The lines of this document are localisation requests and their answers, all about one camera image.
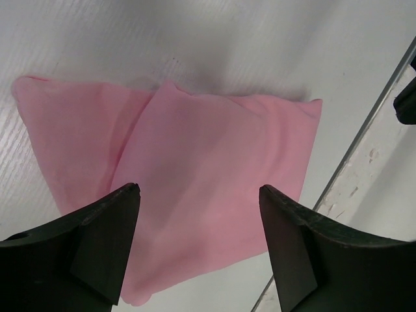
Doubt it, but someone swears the aluminium table front rail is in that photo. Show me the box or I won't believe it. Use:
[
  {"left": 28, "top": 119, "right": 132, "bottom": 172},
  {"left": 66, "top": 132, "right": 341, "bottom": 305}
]
[{"left": 254, "top": 44, "right": 415, "bottom": 311}]

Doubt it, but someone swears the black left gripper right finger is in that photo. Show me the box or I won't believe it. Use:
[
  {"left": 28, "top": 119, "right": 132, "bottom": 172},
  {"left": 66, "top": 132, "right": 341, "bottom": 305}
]
[{"left": 259, "top": 185, "right": 415, "bottom": 311}]

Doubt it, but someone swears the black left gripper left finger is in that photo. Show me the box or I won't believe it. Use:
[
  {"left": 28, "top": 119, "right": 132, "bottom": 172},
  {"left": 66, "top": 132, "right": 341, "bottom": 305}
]
[{"left": 1, "top": 183, "right": 140, "bottom": 311}]

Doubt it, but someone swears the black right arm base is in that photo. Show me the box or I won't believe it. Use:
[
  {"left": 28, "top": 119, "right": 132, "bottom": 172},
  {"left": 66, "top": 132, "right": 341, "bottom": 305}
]
[{"left": 392, "top": 48, "right": 416, "bottom": 125}]

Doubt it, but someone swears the pink t shirt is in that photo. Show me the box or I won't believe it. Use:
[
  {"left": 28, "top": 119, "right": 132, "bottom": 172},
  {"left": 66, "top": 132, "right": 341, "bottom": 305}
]
[{"left": 12, "top": 77, "right": 322, "bottom": 306}]

